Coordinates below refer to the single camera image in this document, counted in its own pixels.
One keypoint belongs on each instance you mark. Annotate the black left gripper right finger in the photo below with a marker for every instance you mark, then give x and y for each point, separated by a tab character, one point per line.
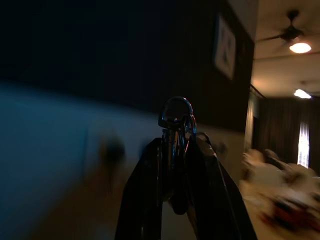
212	200

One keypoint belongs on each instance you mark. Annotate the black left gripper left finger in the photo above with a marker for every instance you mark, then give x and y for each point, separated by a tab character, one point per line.
140	200

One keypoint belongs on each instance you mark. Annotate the dark window curtain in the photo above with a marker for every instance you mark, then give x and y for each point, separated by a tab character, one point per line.
277	125

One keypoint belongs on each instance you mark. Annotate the bright ceiling lamp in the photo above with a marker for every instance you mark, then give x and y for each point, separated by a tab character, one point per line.
302	93

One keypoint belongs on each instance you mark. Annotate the round ceiling fan light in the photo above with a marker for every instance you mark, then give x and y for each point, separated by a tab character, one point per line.
300	47

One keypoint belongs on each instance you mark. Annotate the dark ceiling fan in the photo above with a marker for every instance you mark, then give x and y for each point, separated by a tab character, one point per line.
287	28

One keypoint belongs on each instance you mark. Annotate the white framed wall picture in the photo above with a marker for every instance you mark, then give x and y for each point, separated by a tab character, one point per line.
224	47

